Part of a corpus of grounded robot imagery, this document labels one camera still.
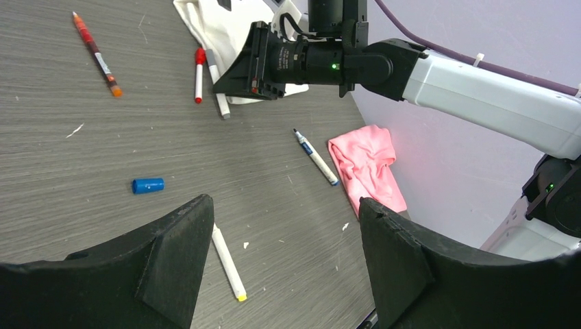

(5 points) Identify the white blue marker pen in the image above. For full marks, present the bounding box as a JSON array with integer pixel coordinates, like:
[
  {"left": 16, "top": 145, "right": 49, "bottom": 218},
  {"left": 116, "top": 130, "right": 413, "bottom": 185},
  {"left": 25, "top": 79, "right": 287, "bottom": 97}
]
[{"left": 293, "top": 128, "right": 340, "bottom": 186}]

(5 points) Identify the pink cloth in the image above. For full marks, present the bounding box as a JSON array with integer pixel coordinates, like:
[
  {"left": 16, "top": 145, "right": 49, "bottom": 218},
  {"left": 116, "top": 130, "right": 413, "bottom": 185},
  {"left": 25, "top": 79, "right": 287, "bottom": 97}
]
[{"left": 327, "top": 125, "right": 407, "bottom": 216}]

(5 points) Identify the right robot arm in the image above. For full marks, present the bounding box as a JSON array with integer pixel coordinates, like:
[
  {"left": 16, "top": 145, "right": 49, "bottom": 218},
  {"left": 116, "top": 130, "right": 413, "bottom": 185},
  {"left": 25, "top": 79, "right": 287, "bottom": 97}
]
[{"left": 213, "top": 1, "right": 580, "bottom": 260}]

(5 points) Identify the white red marker pen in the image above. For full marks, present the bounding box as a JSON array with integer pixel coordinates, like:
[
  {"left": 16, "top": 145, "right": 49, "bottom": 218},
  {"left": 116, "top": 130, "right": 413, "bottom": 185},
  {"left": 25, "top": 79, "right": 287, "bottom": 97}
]
[{"left": 194, "top": 63, "right": 203, "bottom": 104}]

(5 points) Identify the white pen yellow end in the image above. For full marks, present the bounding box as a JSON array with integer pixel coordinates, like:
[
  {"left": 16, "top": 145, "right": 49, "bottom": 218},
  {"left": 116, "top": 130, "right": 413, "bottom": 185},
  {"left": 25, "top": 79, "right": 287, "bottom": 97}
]
[{"left": 212, "top": 224, "right": 247, "bottom": 302}]

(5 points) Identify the blue pen cap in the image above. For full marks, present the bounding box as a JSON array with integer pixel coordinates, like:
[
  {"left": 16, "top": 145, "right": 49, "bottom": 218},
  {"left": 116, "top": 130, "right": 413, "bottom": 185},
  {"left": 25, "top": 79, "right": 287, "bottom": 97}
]
[{"left": 131, "top": 178, "right": 165, "bottom": 195}]

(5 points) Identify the white acrylic marker grey tip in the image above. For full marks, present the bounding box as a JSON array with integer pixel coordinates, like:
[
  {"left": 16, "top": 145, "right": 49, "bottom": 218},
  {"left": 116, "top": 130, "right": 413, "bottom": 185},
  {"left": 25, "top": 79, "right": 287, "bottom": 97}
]
[{"left": 208, "top": 63, "right": 232, "bottom": 121}]

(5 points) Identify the orange brown gel pen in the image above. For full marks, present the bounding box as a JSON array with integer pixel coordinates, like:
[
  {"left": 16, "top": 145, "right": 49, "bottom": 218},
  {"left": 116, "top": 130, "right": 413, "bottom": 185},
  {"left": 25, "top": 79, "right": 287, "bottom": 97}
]
[{"left": 72, "top": 12, "right": 123, "bottom": 97}]

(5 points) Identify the white folded cloth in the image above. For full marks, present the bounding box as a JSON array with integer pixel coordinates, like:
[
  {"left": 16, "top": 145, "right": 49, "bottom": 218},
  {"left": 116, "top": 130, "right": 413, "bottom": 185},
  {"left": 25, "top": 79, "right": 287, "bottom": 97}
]
[{"left": 173, "top": 0, "right": 310, "bottom": 106}]

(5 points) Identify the red pen cap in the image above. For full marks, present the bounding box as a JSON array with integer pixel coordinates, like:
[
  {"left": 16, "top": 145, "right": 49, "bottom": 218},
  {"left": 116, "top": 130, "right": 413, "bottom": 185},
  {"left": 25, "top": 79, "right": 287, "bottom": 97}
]
[{"left": 194, "top": 48, "right": 206, "bottom": 65}]

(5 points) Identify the grey pen cap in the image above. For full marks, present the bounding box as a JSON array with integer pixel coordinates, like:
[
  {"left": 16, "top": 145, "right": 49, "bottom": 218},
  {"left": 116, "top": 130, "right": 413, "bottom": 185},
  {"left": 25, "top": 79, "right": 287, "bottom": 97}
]
[{"left": 205, "top": 49, "right": 217, "bottom": 66}]

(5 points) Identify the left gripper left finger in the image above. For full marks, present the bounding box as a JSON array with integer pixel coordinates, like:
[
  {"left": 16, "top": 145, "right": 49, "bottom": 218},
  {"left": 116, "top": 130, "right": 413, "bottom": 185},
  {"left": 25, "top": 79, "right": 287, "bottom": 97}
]
[{"left": 1, "top": 194, "right": 214, "bottom": 328}]

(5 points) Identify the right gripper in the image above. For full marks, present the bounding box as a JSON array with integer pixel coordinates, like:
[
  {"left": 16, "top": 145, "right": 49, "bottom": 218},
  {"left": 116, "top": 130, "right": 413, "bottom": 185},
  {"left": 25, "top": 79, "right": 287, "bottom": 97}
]
[{"left": 212, "top": 21, "right": 309, "bottom": 100}]

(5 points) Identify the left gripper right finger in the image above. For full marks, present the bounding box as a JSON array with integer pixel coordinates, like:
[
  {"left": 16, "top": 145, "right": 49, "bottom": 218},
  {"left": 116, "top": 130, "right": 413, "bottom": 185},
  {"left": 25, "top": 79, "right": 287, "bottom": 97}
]
[{"left": 359, "top": 198, "right": 580, "bottom": 328}]

